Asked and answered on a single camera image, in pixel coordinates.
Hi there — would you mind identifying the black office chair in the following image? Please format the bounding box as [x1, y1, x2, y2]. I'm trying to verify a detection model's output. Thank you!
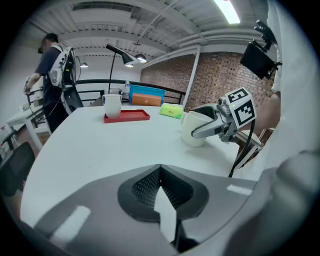
[0, 141, 36, 199]

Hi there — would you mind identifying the black floor lamp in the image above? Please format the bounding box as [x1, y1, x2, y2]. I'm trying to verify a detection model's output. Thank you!
[105, 43, 141, 95]

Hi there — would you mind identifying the person's white shirt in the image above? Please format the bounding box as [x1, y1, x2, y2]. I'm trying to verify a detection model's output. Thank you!
[257, 0, 320, 181]

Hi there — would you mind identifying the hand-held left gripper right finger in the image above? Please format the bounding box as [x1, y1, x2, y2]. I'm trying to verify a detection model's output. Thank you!
[159, 164, 258, 252]

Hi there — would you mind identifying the orange box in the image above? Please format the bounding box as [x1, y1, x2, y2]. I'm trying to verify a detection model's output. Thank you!
[131, 92, 162, 107]

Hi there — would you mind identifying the ceiling light strip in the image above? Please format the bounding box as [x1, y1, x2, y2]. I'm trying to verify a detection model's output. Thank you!
[213, 0, 241, 25]

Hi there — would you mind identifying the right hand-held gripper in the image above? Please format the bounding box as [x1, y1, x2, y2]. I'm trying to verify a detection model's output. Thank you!
[188, 86, 258, 144]

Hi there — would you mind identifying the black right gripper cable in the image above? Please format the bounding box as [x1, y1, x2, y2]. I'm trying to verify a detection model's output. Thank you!
[227, 119, 256, 179]

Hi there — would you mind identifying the black monitor mount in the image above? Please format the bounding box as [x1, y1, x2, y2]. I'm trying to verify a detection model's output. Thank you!
[253, 19, 279, 51]

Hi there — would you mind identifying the ribbed white cup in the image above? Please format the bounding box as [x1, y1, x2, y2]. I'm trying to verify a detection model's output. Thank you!
[180, 110, 214, 148]

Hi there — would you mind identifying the black railing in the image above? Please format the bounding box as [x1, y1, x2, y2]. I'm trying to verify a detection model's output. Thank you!
[74, 78, 187, 104]

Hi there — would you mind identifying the white work desk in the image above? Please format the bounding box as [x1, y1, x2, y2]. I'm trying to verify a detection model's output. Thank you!
[6, 103, 54, 151]

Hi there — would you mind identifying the black chest monitor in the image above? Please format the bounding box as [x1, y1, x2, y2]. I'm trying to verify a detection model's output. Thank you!
[239, 42, 277, 81]

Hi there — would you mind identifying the green tissue packet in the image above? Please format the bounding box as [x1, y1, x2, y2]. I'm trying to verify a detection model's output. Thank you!
[159, 102, 185, 120]

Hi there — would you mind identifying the dark-rimmed white cup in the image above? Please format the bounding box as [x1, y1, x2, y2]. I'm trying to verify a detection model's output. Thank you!
[102, 93, 123, 119]

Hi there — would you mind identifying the red tray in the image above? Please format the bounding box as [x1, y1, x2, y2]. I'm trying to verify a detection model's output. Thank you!
[103, 108, 152, 124]

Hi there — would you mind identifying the blue box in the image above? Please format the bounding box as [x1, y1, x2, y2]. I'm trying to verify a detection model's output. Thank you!
[128, 84, 167, 102]

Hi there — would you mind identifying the person's right forearm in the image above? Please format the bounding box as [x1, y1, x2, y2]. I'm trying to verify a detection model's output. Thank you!
[249, 90, 282, 131]

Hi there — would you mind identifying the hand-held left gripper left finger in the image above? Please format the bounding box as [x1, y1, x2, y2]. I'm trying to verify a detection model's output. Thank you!
[33, 164, 181, 256]

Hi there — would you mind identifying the white vertical pipe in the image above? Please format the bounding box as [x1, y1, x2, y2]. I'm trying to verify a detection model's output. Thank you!
[182, 44, 202, 114]

